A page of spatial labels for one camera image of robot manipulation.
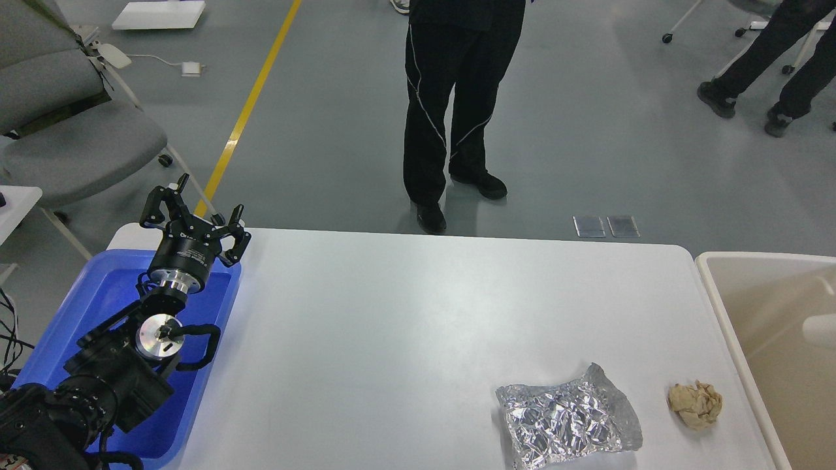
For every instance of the white power adapter with cable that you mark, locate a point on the white power adapter with cable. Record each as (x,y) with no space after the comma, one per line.
(186,68)

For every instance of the metal floor plate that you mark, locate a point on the metal floor plate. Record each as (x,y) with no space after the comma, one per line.
(623,226)
(589,227)

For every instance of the right metal floor plate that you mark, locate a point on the right metal floor plate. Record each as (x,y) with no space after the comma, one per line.
(623,226)

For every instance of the grey office chair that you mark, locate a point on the grey office chair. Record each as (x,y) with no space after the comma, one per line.
(69,137)

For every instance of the blue plastic bin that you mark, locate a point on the blue plastic bin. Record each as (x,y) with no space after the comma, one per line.
(107,283)

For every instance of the white side table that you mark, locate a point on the white side table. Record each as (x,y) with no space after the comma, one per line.
(19,201)

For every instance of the person in black clothes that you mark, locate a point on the person in black clothes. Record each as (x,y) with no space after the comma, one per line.
(456,55)

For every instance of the beige plastic bin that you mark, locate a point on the beige plastic bin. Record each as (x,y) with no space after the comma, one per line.
(761,301)

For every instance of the white rolling chair base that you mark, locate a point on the white rolling chair base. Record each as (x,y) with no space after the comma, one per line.
(758,15)

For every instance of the left metal floor plate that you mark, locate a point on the left metal floor plate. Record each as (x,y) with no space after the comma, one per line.
(589,227)

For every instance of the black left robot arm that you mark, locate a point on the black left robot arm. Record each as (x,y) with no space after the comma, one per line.
(120,376)

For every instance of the white paper cup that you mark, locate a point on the white paper cup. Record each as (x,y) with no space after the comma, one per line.
(819,330)

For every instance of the crumpled brown paper ball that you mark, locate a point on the crumpled brown paper ball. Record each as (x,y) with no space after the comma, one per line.
(698,405)

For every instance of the white flat floor box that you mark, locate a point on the white flat floor box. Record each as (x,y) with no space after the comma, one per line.
(159,15)

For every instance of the silver foil bag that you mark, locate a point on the silver foil bag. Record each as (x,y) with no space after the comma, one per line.
(548,425)

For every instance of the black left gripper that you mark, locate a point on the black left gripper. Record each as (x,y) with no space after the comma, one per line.
(185,256)

